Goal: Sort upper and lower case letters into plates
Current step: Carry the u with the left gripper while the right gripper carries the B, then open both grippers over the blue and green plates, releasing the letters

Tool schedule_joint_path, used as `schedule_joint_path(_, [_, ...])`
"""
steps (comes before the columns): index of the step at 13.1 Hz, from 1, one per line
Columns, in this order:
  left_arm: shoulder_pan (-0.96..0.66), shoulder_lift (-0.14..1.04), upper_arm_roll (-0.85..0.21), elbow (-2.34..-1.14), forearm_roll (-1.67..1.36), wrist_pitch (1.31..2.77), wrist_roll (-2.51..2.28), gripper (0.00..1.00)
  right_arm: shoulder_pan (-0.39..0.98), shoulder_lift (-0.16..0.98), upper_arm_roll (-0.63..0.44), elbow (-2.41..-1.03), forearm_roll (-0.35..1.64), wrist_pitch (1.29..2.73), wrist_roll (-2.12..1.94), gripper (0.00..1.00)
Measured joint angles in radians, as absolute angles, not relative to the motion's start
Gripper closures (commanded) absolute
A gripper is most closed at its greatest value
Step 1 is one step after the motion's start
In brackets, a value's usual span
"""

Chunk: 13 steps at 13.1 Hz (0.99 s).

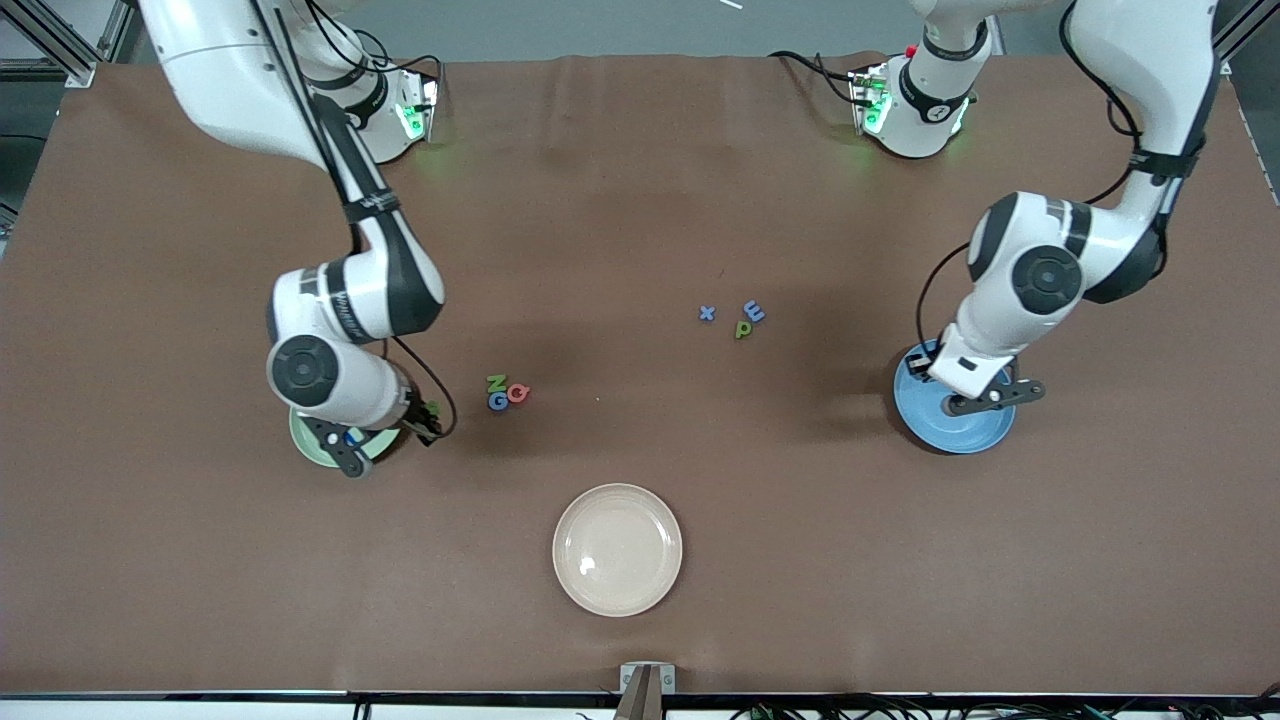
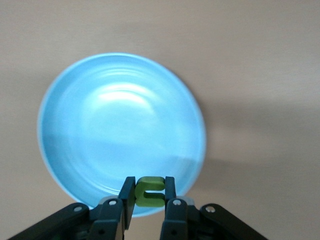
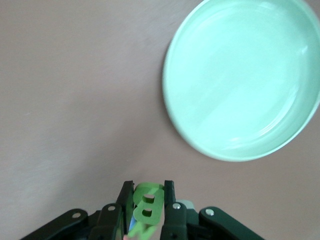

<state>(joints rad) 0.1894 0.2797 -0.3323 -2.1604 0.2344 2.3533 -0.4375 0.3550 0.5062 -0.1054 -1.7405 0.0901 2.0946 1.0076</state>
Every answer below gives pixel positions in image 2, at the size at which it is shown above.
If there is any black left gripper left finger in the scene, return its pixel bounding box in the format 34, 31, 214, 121
7, 176, 137, 240

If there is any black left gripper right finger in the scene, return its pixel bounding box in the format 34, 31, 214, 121
159, 176, 270, 240

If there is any green letter n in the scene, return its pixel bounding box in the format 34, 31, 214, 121
134, 176, 166, 208

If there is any blue plate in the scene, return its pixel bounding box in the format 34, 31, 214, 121
36, 51, 208, 218

